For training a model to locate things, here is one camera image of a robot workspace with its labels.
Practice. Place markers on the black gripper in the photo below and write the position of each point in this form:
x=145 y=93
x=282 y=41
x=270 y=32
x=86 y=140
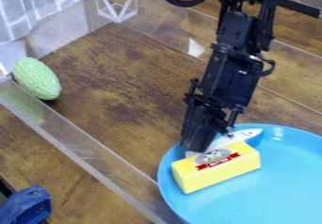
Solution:
x=218 y=98

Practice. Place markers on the blue oval tray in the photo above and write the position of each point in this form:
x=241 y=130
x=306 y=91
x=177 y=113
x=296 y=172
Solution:
x=278 y=194

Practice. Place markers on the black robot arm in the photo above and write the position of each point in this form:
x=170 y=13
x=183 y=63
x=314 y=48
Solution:
x=256 y=16

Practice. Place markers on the white toy fish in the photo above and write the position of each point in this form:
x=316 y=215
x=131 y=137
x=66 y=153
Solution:
x=249 y=135

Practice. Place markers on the yellow butter block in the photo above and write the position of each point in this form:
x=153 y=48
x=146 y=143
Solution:
x=200 y=171

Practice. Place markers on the clear acrylic front barrier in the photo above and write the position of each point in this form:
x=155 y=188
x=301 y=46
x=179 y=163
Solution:
x=121 y=176

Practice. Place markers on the clear acrylic barrier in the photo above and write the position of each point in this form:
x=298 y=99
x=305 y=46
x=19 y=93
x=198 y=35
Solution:
x=189 y=31
x=121 y=176

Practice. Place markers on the clear acrylic back barrier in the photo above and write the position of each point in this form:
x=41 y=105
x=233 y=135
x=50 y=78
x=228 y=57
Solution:
x=189 y=31

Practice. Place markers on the green bitter gourd toy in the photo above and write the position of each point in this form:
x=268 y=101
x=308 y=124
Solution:
x=37 y=78

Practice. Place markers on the blue clamp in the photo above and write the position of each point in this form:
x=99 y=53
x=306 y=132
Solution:
x=27 y=206

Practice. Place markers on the white patterned curtain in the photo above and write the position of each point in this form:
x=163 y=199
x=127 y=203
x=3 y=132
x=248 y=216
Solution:
x=20 y=14

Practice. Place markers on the clear acrylic corner bracket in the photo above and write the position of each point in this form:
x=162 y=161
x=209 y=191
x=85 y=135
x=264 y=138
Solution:
x=117 y=12

